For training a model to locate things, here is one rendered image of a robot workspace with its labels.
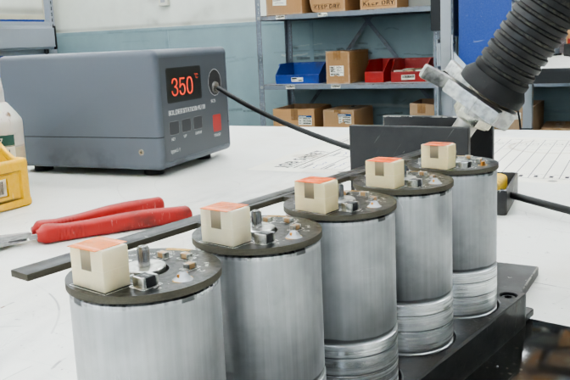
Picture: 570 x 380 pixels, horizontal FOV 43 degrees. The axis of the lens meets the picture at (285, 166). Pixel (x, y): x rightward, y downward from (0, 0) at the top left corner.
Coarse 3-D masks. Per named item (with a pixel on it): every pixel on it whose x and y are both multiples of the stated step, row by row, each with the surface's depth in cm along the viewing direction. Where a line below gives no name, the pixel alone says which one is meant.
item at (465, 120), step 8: (472, 88) 26; (456, 104) 26; (496, 104) 25; (456, 112) 26; (464, 112) 26; (456, 120) 27; (464, 120) 26; (472, 120) 26; (480, 120) 26; (472, 128) 26; (480, 128) 26; (488, 128) 26
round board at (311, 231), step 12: (264, 216) 15; (276, 216) 15; (288, 216) 15; (276, 228) 14; (288, 228) 14; (300, 228) 14; (312, 228) 14; (192, 240) 14; (252, 240) 13; (264, 240) 13; (276, 240) 13; (288, 240) 13; (300, 240) 13; (312, 240) 13; (216, 252) 13; (228, 252) 13; (240, 252) 13; (252, 252) 13; (264, 252) 13; (276, 252) 13
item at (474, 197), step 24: (456, 192) 19; (480, 192) 19; (456, 216) 19; (480, 216) 19; (456, 240) 19; (480, 240) 20; (456, 264) 20; (480, 264) 20; (456, 288) 20; (480, 288) 20; (456, 312) 20; (480, 312) 20
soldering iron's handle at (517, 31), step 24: (528, 0) 24; (552, 0) 23; (504, 24) 25; (528, 24) 24; (552, 24) 24; (504, 48) 25; (528, 48) 24; (552, 48) 24; (480, 72) 25; (504, 72) 25; (528, 72) 25; (504, 96) 25
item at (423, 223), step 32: (448, 192) 18; (416, 224) 17; (448, 224) 18; (416, 256) 17; (448, 256) 18; (416, 288) 17; (448, 288) 18; (416, 320) 18; (448, 320) 18; (416, 352) 18
